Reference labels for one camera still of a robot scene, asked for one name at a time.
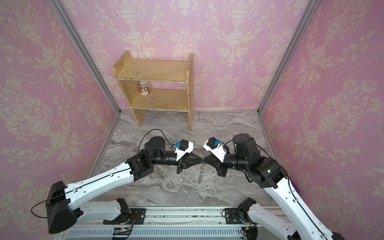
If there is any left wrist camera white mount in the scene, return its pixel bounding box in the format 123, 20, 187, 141
174, 140, 194, 162

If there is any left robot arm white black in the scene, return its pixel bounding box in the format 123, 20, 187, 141
45, 137, 203, 234

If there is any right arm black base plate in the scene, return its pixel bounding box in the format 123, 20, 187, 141
222, 208, 266, 226

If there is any wooden two-tier shelf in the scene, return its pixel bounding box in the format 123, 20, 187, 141
113, 51, 194, 131

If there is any white jar red label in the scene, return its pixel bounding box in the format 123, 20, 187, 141
138, 81, 150, 96

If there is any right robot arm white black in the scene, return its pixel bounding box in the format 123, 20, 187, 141
204, 134, 343, 240

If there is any aluminium front rail frame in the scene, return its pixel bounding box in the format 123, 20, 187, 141
56, 205, 319, 240

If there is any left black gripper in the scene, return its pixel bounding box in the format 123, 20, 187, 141
151, 149, 203, 174

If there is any silver metal key holder plate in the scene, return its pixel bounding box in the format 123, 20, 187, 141
198, 161, 206, 185

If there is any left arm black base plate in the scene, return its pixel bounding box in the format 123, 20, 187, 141
103, 208, 146, 225

